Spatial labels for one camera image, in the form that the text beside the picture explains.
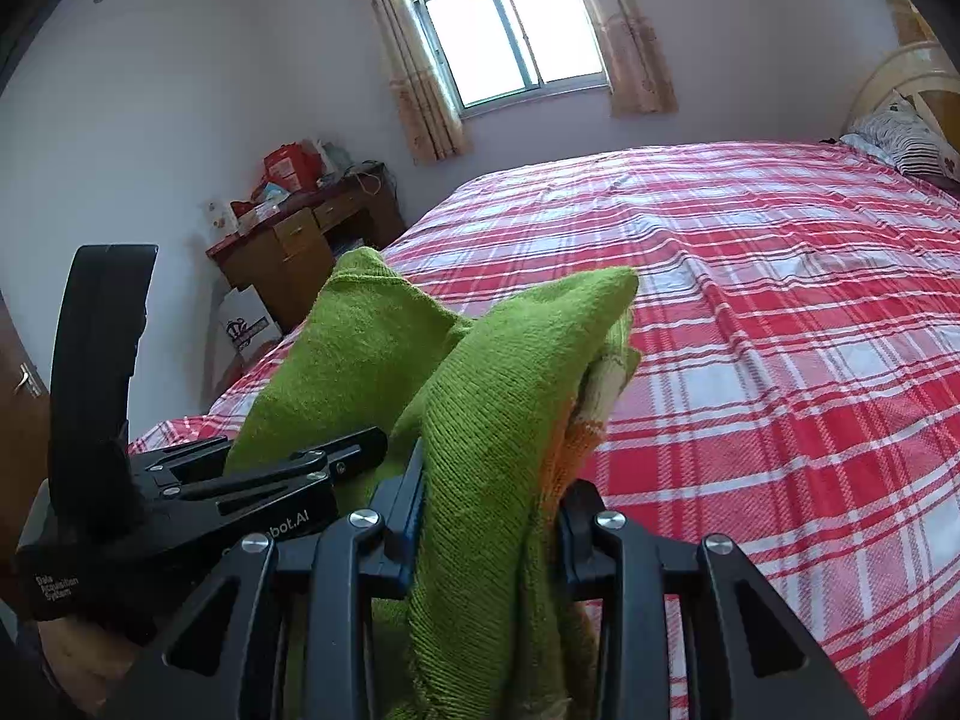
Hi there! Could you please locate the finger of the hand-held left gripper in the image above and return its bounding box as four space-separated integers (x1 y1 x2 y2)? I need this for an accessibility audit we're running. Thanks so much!
148 427 389 503
127 435 232 476

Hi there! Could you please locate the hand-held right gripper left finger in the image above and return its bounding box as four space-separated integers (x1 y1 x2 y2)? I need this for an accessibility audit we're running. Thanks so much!
127 441 428 720

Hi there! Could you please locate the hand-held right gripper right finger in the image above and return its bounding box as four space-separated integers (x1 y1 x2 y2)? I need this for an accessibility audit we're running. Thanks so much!
556 480 877 720

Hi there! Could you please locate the green knitted sweater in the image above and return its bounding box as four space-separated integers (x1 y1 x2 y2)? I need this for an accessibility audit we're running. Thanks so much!
223 247 642 720

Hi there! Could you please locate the person's left forearm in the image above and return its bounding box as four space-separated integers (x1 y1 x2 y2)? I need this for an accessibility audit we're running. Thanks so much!
37 619 147 715

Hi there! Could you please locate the brown wooden door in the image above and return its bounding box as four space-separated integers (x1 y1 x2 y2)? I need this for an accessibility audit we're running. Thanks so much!
0 292 55 593

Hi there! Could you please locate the white printed shopping bag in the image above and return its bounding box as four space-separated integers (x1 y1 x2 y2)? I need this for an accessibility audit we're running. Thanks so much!
217 286 282 361

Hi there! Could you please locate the brown wooden desk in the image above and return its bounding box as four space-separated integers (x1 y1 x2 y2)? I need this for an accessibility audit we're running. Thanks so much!
206 165 406 335

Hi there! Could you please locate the red white plaid bed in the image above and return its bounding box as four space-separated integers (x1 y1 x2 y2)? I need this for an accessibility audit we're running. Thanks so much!
127 139 960 720

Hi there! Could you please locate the beige floral curtain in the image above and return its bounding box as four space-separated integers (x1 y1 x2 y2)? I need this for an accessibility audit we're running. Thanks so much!
352 0 472 164
566 0 680 119

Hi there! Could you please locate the window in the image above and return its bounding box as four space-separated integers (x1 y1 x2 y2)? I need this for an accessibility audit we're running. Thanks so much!
394 0 607 112

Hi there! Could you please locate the patterned white pillow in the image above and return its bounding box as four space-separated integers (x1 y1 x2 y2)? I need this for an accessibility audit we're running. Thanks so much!
840 90 960 185

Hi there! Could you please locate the cream wooden headboard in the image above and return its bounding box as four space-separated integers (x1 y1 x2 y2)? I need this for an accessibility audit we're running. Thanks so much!
844 41 960 166

